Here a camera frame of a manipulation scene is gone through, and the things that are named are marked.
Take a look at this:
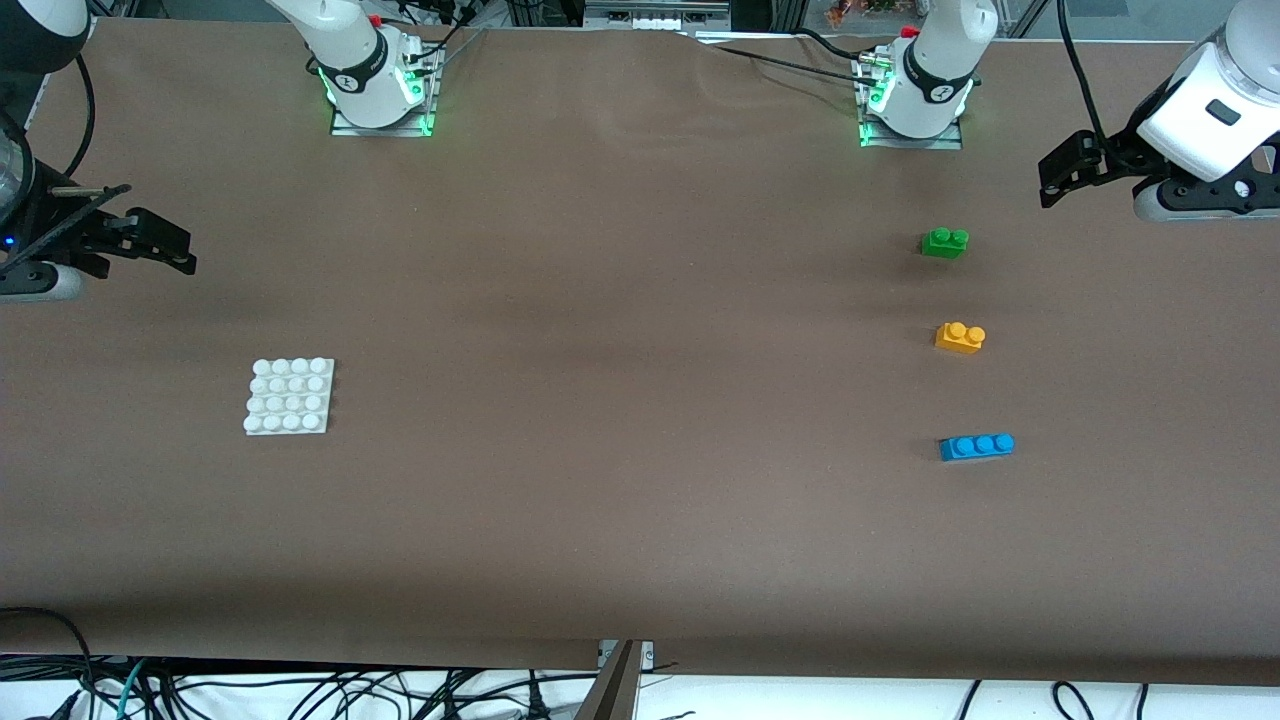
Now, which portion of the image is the white studded base plate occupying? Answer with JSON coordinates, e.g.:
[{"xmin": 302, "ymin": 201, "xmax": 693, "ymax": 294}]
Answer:
[{"xmin": 243, "ymin": 357, "xmax": 336, "ymax": 437}]

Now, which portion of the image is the yellow two-stud block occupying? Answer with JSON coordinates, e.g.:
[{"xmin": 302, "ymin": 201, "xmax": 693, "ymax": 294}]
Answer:
[{"xmin": 934, "ymin": 321, "xmax": 987, "ymax": 356}]

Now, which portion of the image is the blue three-stud block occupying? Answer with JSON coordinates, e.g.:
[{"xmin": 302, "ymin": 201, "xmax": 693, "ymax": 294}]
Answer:
[{"xmin": 939, "ymin": 433, "xmax": 1016, "ymax": 463}]

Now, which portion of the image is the orange red small item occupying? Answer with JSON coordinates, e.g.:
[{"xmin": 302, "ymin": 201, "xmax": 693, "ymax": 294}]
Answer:
[{"xmin": 825, "ymin": 0, "xmax": 901, "ymax": 26}]

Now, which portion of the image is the grey power strip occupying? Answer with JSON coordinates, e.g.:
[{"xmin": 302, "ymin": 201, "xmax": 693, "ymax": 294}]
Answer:
[{"xmin": 585, "ymin": 0, "xmax": 731, "ymax": 31}]

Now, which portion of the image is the brown table cover sheet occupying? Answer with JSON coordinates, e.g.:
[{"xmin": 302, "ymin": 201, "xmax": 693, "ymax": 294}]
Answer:
[{"xmin": 0, "ymin": 18, "xmax": 1280, "ymax": 687}]

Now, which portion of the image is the aluminium profile beam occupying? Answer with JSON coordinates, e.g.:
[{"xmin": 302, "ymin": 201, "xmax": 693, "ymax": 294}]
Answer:
[{"xmin": 575, "ymin": 640, "xmax": 641, "ymax": 720}]

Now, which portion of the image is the black looped cable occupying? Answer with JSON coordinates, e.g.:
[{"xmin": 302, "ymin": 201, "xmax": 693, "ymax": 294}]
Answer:
[{"xmin": 0, "ymin": 605, "xmax": 96, "ymax": 720}]

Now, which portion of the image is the teal cable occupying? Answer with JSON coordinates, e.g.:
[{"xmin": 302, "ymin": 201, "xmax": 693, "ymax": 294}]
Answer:
[{"xmin": 115, "ymin": 658, "xmax": 149, "ymax": 720}]

